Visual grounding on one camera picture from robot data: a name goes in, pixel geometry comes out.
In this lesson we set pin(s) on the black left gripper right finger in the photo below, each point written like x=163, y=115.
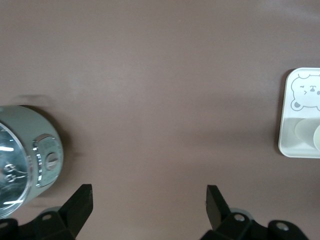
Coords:
x=220, y=220

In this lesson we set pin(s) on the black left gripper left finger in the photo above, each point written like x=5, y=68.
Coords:
x=75, y=212

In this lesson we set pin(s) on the cream tray with bear print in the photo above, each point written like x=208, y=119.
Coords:
x=290, y=105

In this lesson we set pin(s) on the glass pot lid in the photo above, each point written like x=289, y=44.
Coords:
x=12, y=170

